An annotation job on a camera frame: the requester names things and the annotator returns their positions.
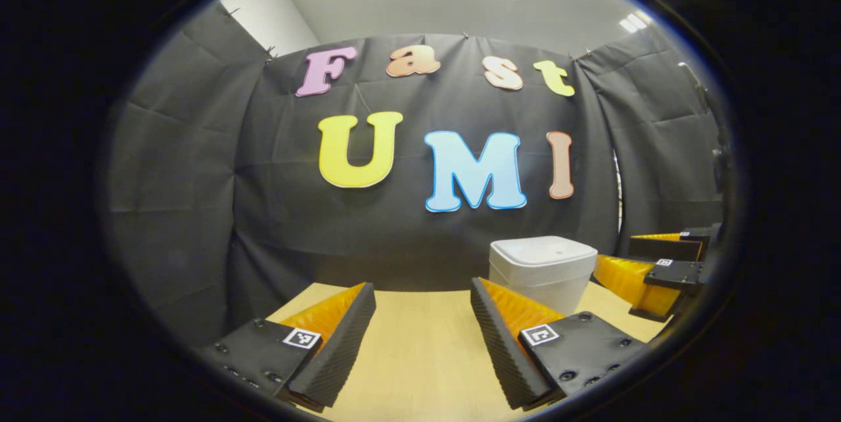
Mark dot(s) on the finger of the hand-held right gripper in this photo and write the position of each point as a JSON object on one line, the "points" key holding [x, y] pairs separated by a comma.
{"points": [[631, 281], [663, 248]]}

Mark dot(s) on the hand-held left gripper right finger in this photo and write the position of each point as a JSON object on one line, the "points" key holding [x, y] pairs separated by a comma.
{"points": [[502, 350]]}

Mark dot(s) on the black backdrop cloth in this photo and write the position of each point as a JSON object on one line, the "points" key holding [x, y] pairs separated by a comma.
{"points": [[197, 225]]}

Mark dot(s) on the wooden desktop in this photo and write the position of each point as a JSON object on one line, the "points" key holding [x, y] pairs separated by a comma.
{"points": [[420, 343]]}

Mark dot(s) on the white desktop garbage bin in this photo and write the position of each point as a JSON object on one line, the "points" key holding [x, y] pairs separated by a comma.
{"points": [[542, 271]]}

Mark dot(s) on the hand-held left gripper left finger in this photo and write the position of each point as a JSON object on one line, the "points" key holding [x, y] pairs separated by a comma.
{"points": [[341, 356]]}

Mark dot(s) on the small ceiling light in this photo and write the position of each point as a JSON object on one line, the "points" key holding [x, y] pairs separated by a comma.
{"points": [[635, 21]]}

